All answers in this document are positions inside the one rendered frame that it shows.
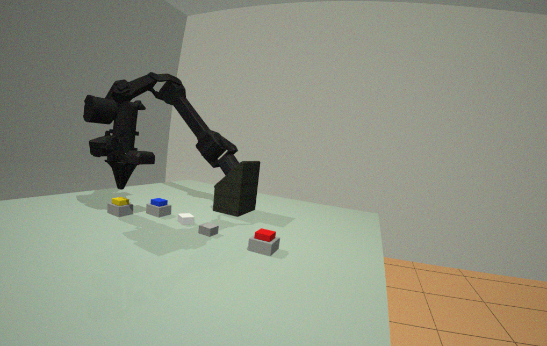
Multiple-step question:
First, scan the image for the white cube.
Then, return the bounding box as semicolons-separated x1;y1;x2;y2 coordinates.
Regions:
177;213;195;225

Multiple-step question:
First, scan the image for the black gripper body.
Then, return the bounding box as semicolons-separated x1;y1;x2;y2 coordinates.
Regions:
107;125;155;164

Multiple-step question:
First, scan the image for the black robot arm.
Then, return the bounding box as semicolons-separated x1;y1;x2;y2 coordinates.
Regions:
83;72;239;175

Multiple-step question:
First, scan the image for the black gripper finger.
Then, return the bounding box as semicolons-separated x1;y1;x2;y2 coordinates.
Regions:
105;160;120;189
115;162;139;189

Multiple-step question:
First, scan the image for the yellow button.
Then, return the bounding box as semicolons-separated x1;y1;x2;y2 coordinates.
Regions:
107;197;133;217

